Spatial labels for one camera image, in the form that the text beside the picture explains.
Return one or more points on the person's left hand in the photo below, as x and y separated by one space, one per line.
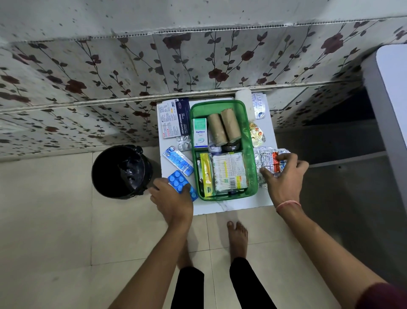
173 205

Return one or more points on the person's right hand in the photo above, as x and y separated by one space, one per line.
286 184

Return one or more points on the person's left fingers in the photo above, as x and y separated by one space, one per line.
162 186

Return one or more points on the person's right thumb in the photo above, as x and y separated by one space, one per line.
267 174

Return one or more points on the silver blister pack red stripe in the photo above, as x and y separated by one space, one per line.
267 159

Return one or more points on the blue tablet blister pack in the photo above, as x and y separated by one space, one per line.
178 181

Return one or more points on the person's right forearm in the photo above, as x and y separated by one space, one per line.
324 254

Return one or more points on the person's left forearm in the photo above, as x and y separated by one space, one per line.
152 270

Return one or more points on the green plastic tray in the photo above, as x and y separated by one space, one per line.
251 165

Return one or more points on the blue pill strip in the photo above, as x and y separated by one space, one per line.
178 160

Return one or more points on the cotton swab packet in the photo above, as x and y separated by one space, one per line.
229 172

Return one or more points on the gold blister pack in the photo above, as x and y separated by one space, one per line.
257 135

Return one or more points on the black trash bin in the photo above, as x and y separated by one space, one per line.
120 172

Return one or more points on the small dark jar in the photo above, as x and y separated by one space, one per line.
231 147

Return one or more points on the yellow medicine box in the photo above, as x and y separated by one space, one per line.
207 175

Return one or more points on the clear blister pack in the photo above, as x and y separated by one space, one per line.
183 143

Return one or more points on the small clear bottle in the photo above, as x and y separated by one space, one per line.
214 149

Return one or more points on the brown bandage roll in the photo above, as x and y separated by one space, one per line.
231 124
217 129

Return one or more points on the white and green medicine box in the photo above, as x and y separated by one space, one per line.
200 133

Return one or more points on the silver tablet strip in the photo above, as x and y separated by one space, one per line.
258 106

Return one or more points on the white and navy dressing box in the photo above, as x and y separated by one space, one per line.
173 117

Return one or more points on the person's right foot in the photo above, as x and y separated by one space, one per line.
237 240

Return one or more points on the person's foot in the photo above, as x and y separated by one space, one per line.
185 258
237 240

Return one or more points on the white gauze roll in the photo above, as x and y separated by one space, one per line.
245 103

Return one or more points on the person's left foot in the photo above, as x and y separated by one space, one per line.
185 258

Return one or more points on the black trousers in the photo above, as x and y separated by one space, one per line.
248 286

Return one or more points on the white furniture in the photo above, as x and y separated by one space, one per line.
391 105

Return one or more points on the maroon sleeve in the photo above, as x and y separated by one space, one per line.
384 297

